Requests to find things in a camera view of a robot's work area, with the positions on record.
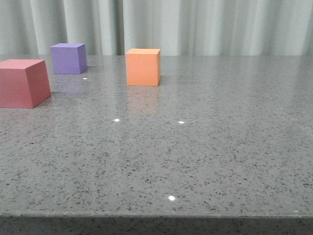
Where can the orange foam cube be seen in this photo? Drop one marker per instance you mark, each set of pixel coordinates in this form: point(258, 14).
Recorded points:
point(143, 66)

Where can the purple foam cube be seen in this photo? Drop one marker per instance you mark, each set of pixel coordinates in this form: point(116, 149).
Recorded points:
point(69, 58)

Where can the red foam cube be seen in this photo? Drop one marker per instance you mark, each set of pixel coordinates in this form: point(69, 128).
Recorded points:
point(23, 83)

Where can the pale green curtain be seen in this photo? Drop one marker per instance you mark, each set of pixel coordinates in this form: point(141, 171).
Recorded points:
point(177, 27)

